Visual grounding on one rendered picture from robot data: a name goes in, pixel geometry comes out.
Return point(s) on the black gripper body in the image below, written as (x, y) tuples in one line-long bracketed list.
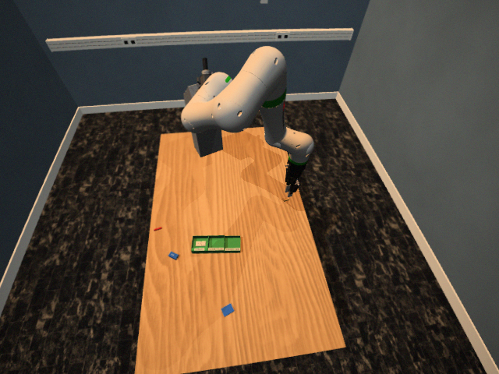
[(294, 174)]

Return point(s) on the green bins with labels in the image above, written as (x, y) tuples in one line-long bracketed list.
[(216, 244)]

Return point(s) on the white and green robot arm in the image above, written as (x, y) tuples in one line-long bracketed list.
[(232, 105)]

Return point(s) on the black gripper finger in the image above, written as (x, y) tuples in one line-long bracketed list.
[(288, 181), (293, 187)]

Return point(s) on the flat blue square block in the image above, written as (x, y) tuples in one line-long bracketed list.
[(228, 309)]

